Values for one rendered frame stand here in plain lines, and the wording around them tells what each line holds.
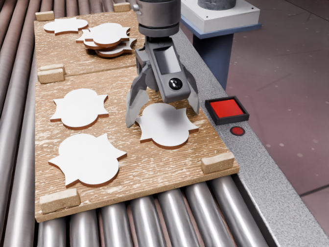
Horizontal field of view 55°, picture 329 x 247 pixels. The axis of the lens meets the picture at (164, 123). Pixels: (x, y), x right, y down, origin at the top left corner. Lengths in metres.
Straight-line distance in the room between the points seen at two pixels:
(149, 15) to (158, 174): 0.27
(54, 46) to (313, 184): 1.50
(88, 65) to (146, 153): 0.37
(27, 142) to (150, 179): 0.27
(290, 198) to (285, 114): 1.80
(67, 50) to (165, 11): 0.50
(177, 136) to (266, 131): 1.60
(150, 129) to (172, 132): 0.04
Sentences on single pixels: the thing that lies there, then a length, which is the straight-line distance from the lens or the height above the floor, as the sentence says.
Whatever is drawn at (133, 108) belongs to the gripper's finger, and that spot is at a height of 1.00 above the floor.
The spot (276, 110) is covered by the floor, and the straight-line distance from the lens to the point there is 2.40.
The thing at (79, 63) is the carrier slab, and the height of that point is 0.94.
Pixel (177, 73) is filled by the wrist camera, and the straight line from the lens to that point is 0.53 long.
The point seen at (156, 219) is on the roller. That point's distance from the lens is 0.53.
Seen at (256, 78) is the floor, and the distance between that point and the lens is 2.72.
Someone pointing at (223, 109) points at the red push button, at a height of 0.93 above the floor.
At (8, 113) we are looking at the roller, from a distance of 0.79.
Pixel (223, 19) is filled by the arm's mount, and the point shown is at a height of 0.91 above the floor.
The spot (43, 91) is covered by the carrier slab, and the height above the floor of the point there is 0.94.
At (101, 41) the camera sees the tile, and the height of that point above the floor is 0.99.
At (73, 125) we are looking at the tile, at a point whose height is 0.95.
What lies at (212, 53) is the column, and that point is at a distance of 1.36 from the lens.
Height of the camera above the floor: 1.35
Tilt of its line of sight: 39 degrees down
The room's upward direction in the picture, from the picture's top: straight up
